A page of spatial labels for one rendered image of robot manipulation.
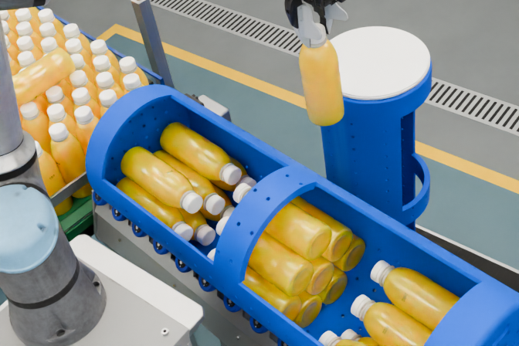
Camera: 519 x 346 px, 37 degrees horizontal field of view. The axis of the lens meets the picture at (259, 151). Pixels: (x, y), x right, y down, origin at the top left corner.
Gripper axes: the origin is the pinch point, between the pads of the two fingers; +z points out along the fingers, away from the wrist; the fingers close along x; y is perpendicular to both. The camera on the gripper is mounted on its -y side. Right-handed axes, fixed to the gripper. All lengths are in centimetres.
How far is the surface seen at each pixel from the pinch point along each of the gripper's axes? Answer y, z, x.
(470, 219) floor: -23, 144, 79
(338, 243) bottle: 16.5, 30.4, -15.4
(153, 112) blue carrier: -35.6, 25.7, -18.2
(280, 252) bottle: 12.6, 26.4, -25.2
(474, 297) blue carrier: 46, 19, -15
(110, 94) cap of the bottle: -55, 31, -19
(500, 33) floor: -81, 147, 176
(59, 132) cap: -53, 30, -34
